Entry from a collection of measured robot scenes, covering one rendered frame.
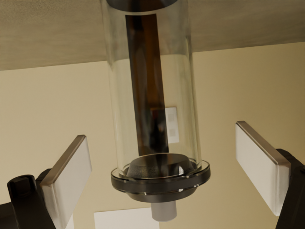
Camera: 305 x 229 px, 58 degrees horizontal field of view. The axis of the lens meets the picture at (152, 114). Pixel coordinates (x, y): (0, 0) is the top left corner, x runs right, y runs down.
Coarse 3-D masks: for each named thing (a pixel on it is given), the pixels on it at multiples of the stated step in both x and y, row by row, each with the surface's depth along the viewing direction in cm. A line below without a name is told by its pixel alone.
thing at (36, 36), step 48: (0, 0) 34; (48, 0) 35; (96, 0) 37; (192, 0) 40; (240, 0) 42; (288, 0) 44; (0, 48) 57; (48, 48) 61; (96, 48) 66; (192, 48) 78
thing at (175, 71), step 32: (128, 0) 25; (160, 0) 25; (128, 32) 26; (160, 32) 25; (128, 64) 26; (160, 64) 25; (192, 64) 28; (128, 96) 26; (160, 96) 25; (192, 96) 28; (128, 128) 26; (160, 128) 26; (192, 128) 27; (128, 160) 27; (160, 160) 26; (192, 160) 27; (128, 192) 26; (160, 192) 25
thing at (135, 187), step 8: (200, 176) 26; (208, 176) 28; (112, 184) 29; (120, 184) 27; (128, 184) 26; (136, 184) 25; (144, 184) 25; (152, 184) 25; (160, 184) 25; (168, 184) 25; (176, 184) 25; (184, 184) 25; (192, 184) 26; (144, 192) 25
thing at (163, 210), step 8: (184, 192) 27; (192, 192) 28; (136, 200) 28; (144, 200) 27; (152, 200) 27; (160, 200) 27; (168, 200) 27; (152, 208) 30; (160, 208) 29; (168, 208) 29; (176, 208) 30; (152, 216) 30; (160, 216) 29; (168, 216) 29; (176, 216) 30
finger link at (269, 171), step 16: (240, 128) 19; (240, 144) 19; (256, 144) 16; (240, 160) 19; (256, 160) 16; (272, 160) 14; (256, 176) 16; (272, 176) 14; (288, 176) 13; (272, 192) 14; (272, 208) 14
